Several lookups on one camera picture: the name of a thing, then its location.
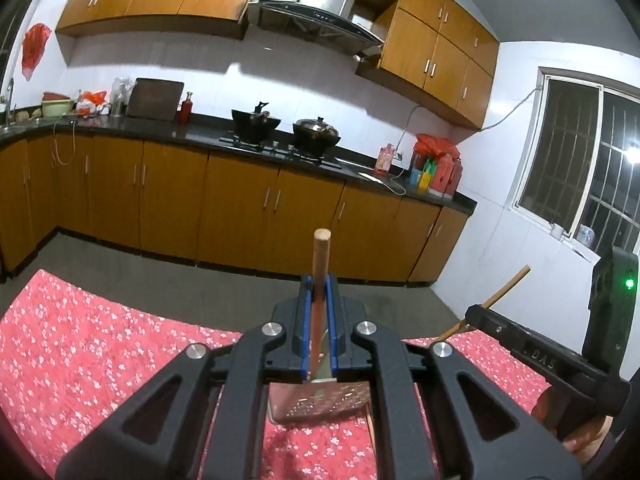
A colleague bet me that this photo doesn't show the wooden chopstick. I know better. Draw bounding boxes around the wooden chopstick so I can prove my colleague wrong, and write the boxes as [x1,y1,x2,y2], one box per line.
[309,228,331,378]
[436,264,530,342]

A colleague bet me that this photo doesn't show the person right hand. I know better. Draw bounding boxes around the person right hand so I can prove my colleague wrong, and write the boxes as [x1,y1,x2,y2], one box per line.
[530,387,613,465]

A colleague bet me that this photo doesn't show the beige perforated utensil holder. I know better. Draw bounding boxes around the beige perforated utensil holder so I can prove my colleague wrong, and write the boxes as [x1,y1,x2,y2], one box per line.
[268,379,370,425]

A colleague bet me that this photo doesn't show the white cup on sill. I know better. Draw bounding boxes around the white cup on sill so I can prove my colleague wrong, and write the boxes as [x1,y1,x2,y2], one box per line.
[550,223,564,240]

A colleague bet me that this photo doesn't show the lower wooden cabinets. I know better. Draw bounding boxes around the lower wooden cabinets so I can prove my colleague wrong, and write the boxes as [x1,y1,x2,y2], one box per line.
[1,131,470,284]

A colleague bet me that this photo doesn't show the wooden cabinets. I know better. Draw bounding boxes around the wooden cabinets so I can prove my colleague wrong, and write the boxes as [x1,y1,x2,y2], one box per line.
[56,0,499,130]
[1,131,470,284]

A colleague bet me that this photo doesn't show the red floral tablecloth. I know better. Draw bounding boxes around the red floral tablecloth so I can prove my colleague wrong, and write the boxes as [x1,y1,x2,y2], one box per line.
[0,268,557,480]

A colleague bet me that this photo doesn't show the pink bottle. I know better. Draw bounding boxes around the pink bottle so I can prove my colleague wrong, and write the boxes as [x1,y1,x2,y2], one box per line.
[374,143,396,176]

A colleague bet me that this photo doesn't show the right window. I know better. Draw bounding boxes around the right window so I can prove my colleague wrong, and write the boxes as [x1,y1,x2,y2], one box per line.
[512,74,639,256]

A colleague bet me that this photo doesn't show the black countertop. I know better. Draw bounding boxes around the black countertop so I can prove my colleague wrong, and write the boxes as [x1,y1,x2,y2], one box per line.
[1,115,477,216]

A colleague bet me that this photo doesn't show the black lidded wok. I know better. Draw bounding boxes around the black lidded wok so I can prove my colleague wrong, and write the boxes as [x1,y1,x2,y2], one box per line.
[293,117,341,158]

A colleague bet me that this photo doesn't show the red bottle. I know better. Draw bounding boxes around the red bottle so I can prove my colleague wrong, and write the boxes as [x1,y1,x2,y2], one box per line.
[178,92,193,125]

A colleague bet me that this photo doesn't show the dark cutting board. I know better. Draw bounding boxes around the dark cutting board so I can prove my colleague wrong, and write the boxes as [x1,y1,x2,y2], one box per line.
[126,78,184,122]

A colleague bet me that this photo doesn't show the red bag on counter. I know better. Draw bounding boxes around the red bag on counter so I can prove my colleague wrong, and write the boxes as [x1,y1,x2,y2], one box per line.
[75,91,108,117]

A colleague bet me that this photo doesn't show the green basin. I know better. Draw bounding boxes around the green basin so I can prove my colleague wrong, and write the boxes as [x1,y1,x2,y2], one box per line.
[41,92,74,118]

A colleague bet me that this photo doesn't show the upper wooden cabinets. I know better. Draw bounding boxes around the upper wooden cabinets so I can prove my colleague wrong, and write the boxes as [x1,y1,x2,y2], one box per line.
[56,0,499,130]

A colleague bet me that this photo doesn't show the steel range hood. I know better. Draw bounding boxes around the steel range hood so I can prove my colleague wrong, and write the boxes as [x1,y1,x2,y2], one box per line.
[247,0,384,60]

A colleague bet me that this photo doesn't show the black wok with handle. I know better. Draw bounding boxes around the black wok with handle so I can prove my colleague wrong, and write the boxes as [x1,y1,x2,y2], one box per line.
[231,102,281,144]

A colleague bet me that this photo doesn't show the red plastic bag on wall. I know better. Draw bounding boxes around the red plastic bag on wall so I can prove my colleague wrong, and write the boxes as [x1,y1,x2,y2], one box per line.
[21,23,51,81]

